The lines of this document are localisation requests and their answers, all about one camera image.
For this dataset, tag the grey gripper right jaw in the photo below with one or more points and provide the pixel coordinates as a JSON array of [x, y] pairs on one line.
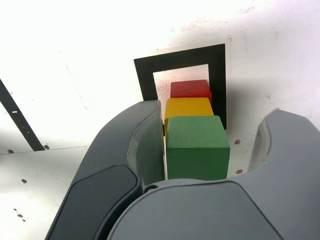
[[200, 215]]

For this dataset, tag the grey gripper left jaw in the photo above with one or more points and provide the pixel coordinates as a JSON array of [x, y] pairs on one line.
[[100, 175]]

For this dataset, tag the green cube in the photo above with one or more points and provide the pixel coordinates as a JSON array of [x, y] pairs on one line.
[[197, 150]]

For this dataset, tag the yellow cube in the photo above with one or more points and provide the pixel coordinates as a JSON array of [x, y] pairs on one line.
[[187, 107]]

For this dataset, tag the red cube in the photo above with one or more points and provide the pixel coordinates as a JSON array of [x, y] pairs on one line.
[[190, 88]]

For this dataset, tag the black tape square outline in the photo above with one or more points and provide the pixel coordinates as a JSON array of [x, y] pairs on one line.
[[217, 75]]

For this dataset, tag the black tape strip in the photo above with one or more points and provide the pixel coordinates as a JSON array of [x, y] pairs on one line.
[[21, 122]]

